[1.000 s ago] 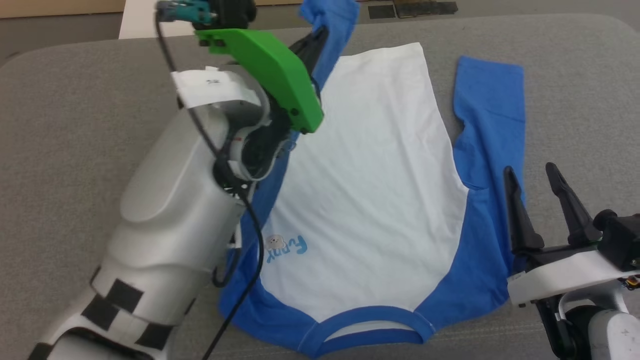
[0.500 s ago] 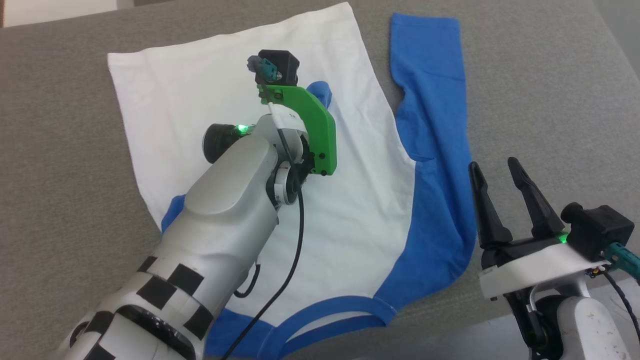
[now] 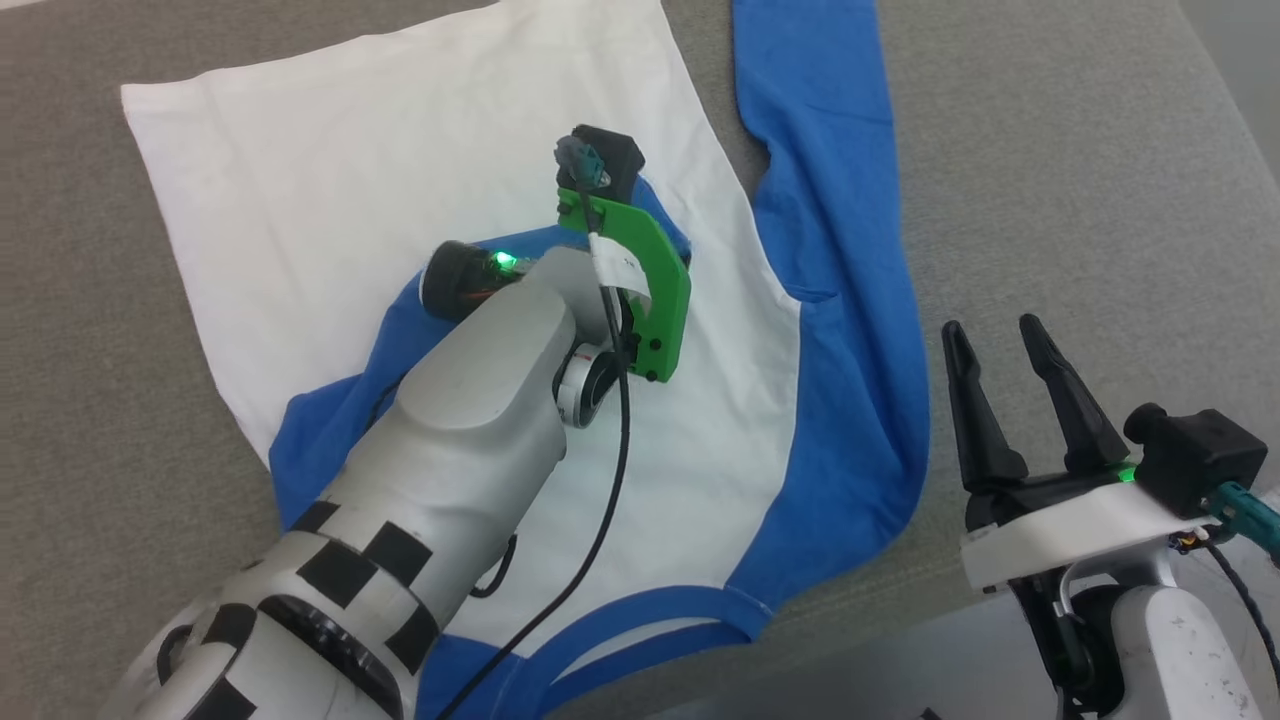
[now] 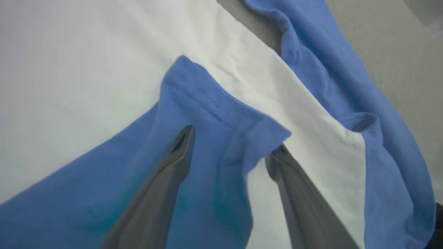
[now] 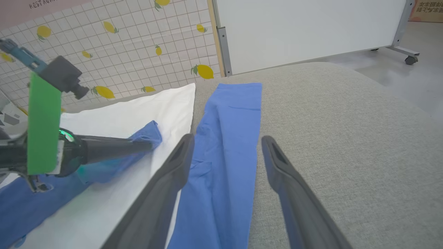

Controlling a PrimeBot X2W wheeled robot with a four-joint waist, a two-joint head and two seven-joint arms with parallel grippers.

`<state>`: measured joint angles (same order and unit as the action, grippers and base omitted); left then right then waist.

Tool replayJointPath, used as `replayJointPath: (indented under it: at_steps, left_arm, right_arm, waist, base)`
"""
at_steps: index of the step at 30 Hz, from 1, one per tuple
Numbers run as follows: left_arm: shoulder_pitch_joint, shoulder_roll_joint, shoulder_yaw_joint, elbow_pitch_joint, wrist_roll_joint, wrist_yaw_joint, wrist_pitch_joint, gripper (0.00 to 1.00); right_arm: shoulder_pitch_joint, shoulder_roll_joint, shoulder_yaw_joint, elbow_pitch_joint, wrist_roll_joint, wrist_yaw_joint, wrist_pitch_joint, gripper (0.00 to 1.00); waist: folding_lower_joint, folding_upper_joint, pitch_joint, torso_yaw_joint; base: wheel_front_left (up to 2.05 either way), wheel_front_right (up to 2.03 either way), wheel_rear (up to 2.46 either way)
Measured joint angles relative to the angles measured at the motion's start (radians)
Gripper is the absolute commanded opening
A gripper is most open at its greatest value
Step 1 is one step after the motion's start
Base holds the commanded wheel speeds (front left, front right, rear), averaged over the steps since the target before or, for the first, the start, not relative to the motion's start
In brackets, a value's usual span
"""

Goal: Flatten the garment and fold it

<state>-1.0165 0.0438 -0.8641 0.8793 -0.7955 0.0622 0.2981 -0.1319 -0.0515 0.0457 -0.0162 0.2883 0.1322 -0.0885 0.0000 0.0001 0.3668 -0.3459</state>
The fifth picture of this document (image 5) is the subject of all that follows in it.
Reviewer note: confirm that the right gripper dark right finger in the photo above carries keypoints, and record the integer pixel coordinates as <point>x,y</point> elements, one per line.
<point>301,214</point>

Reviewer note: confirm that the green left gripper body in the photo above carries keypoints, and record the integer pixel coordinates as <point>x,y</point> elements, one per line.
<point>43,131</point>

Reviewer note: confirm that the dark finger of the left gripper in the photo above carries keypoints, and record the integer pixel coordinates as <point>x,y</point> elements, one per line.
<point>117,147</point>

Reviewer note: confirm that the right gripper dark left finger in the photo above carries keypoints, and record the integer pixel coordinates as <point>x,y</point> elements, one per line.
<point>152,207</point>

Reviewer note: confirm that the blue and white garment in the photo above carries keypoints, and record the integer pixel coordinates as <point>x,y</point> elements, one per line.
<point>104,117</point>

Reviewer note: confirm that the grey padded table surface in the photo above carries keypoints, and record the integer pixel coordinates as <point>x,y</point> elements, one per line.
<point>346,138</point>

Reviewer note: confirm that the pink restaurant sign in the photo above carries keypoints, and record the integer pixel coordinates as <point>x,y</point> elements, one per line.
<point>20,10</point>

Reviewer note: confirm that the white rolling partition board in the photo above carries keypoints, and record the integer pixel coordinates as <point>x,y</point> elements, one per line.
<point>304,27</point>

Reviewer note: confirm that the orange printed cardboard box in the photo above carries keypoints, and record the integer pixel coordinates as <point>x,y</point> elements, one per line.
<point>427,10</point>

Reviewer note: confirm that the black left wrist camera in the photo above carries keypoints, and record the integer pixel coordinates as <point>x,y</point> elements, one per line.
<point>62,76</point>

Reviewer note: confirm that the wooden wall edge trim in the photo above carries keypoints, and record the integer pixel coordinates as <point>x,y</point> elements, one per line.
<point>214,31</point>

